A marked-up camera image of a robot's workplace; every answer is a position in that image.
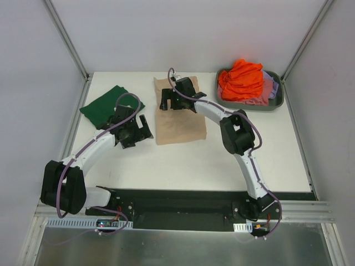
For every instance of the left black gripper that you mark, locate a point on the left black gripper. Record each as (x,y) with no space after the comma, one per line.
(137,133)

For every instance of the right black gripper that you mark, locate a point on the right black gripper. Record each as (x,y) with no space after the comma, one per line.
(172,100)

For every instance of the beige t shirt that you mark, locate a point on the beige t shirt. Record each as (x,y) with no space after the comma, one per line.
(176,126)

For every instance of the green t shirt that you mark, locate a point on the green t shirt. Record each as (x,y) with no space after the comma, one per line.
(101,109)

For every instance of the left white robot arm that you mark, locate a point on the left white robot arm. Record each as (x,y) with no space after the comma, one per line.
(63,184)

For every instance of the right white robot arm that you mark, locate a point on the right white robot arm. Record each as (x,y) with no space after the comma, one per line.
(239,137)

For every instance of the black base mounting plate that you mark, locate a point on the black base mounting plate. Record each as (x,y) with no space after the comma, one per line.
(214,211)

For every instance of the orange t shirt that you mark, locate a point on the orange t shirt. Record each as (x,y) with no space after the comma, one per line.
(242,82)

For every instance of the pink t shirt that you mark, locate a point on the pink t shirt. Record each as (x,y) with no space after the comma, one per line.
(262,100)

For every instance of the lavender t shirt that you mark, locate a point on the lavender t shirt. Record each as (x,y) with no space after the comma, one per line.
(270,86)

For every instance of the left white cable duct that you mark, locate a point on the left white cable duct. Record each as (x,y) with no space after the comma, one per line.
(88,223)

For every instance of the white cable duct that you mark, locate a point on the white cable duct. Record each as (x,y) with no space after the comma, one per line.
(88,223)
(250,227)

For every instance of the left aluminium frame post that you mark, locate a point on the left aluminium frame post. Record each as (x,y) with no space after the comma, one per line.
(54,15)

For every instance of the aluminium frame post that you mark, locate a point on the aluminium frame post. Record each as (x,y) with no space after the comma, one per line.
(325,8)
(54,15)

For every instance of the right white cable duct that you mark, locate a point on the right white cable duct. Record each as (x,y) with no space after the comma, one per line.
(250,227)

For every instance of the front aluminium rail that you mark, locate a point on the front aluminium rail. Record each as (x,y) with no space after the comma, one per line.
(292,211)

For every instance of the right aluminium frame post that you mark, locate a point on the right aluminium frame post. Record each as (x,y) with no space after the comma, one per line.
(325,8)

